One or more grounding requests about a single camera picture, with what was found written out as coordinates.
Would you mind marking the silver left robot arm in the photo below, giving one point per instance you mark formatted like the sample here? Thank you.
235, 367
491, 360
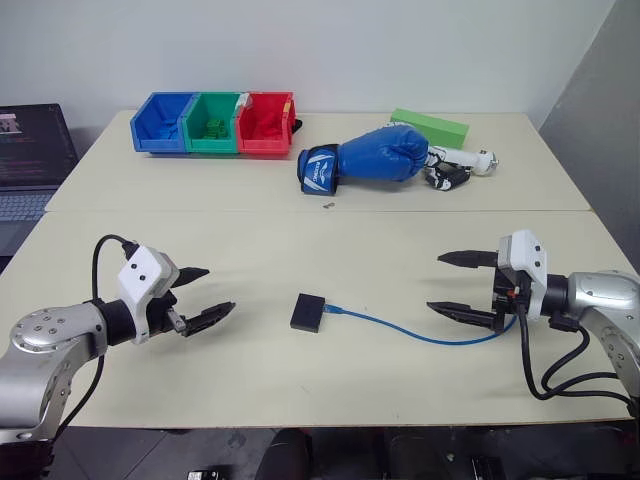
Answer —
47, 345

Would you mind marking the white robotic hand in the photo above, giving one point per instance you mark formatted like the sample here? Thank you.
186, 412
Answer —
457, 167

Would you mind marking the red storage bin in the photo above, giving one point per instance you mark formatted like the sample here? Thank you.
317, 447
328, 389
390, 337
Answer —
265, 125

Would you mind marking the green storage bin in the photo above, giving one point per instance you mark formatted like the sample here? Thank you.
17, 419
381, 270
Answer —
212, 125

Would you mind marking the small black box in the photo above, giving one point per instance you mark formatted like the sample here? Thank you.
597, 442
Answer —
306, 312

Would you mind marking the blue storage bin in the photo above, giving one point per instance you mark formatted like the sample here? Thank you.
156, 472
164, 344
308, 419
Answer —
159, 123

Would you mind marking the dark rounded shape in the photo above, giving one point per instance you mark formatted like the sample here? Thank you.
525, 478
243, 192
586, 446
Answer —
287, 452

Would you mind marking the blue boxing glove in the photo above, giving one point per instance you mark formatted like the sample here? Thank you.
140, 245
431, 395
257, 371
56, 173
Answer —
367, 157

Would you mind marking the green plastic parts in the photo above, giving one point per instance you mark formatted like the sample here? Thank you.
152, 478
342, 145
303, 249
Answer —
216, 128

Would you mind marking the laptop computer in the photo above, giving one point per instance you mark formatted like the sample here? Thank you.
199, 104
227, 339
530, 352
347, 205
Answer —
27, 165

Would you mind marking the green rectangular block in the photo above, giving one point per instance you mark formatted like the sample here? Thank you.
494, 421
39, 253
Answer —
432, 126

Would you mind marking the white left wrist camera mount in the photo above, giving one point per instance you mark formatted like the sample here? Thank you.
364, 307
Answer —
141, 280

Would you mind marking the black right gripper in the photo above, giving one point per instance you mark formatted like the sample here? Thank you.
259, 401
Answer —
506, 295

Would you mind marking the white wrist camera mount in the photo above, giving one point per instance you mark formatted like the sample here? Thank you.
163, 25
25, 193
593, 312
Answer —
525, 265
141, 280

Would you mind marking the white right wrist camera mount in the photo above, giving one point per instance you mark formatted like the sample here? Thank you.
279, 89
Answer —
525, 265

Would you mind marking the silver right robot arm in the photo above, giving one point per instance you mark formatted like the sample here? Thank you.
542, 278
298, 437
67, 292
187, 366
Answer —
597, 312

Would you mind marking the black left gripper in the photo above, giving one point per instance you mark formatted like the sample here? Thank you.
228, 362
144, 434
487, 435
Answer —
162, 315

